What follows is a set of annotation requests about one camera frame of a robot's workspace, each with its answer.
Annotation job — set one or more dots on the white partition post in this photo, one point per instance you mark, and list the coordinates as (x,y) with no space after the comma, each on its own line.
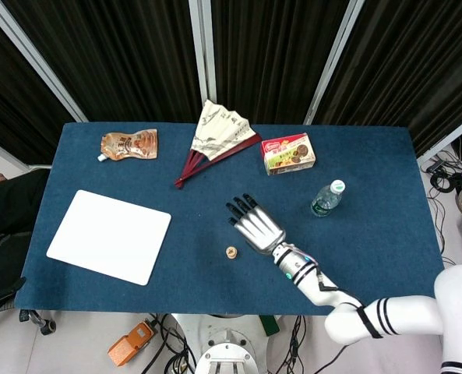
(4,154)
(203,50)
(448,140)
(39,58)
(332,58)

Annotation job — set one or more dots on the black chair caster base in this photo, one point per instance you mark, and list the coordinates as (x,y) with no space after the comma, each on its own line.
(39,321)

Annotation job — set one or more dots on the cream chess piece faint mark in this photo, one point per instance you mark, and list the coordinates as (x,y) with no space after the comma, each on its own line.
(231,252)

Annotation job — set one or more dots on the white apple laptop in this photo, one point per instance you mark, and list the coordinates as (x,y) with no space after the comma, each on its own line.
(110,237)

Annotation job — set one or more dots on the seated person black clothes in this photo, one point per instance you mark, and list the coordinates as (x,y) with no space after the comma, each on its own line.
(12,206)

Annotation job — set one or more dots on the green block under table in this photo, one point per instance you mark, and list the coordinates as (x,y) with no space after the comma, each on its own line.
(270,325)

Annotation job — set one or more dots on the dark pleated curtain panel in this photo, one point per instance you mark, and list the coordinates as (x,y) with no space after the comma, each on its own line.
(410,58)
(273,58)
(12,97)
(129,58)

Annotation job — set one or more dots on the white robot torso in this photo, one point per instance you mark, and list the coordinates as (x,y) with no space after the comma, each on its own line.
(223,335)

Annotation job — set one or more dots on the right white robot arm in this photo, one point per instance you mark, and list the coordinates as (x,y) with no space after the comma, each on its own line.
(410,315)

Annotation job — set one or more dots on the red yellow biscuit box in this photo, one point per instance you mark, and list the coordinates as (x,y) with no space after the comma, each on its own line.
(289,154)

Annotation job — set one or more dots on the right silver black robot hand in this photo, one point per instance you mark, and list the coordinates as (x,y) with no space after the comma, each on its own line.
(259,228)

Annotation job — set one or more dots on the blue table cloth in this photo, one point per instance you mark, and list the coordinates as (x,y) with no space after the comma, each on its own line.
(215,288)

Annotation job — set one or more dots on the orange spout pouch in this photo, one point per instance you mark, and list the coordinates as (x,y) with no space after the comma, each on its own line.
(131,146)

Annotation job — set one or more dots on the orange foot pedal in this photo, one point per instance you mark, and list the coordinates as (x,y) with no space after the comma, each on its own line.
(131,344)

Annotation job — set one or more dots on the paper folding fan red ribs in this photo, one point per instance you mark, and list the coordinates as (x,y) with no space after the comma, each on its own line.
(219,132)

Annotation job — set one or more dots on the clear water bottle green label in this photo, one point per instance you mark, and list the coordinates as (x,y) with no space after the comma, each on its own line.
(326,200)

